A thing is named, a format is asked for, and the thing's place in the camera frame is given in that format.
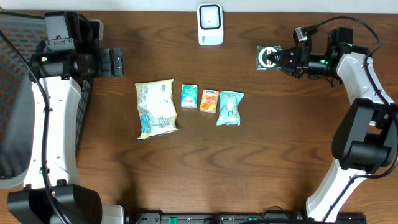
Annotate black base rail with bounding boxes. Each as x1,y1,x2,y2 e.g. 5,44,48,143
134,212,366,224

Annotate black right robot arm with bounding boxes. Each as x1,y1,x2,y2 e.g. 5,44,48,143
267,26,397,223

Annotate dark grey plastic basket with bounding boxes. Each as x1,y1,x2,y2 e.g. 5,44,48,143
0,11,94,189

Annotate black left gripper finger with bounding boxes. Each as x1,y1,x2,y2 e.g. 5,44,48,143
98,49,112,77
112,48,124,77

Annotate cream snack bag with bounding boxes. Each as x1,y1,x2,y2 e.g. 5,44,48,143
135,79,178,141

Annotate teal tissue pack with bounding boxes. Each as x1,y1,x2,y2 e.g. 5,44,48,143
181,84,198,108

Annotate mint green wipes pack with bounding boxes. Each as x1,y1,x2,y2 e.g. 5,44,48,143
216,91,244,126

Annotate orange tissue pack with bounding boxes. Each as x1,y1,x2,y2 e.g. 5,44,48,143
200,89,219,113

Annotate white barcode scanner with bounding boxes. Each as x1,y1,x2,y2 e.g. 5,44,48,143
197,3,224,46

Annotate dark green ointment box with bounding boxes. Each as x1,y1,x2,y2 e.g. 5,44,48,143
256,45,282,70

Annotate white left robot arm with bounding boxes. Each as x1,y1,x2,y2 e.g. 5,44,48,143
7,11,130,224

